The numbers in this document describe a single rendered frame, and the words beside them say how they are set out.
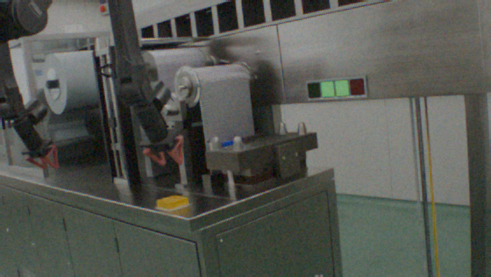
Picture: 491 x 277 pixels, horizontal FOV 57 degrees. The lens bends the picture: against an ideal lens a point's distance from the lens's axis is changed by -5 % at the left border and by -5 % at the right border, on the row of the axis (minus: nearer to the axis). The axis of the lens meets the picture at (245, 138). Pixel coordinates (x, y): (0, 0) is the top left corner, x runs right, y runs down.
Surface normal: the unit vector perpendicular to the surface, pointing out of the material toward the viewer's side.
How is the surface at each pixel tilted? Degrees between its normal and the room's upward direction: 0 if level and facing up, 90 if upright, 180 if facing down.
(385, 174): 90
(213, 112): 90
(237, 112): 90
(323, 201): 90
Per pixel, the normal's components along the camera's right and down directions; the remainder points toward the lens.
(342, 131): -0.72, 0.17
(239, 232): 0.69, 0.01
